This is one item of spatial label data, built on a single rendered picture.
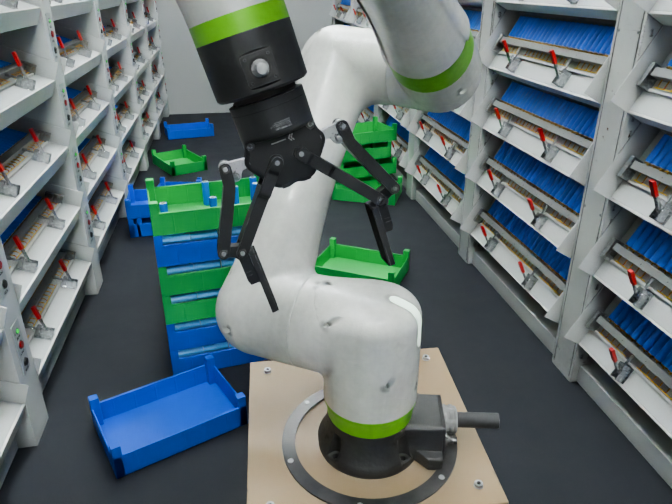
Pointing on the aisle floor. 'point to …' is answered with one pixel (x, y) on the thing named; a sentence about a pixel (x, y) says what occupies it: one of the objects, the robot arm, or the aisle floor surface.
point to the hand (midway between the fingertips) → (328, 274)
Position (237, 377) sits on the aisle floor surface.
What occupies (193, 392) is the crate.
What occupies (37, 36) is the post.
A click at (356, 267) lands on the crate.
